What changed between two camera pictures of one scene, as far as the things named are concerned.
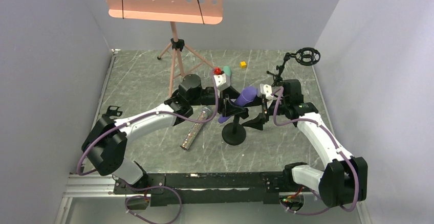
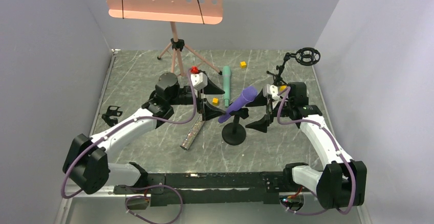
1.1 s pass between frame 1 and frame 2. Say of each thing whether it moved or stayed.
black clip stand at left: stayed
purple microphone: stayed
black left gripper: moved
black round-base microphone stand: stayed
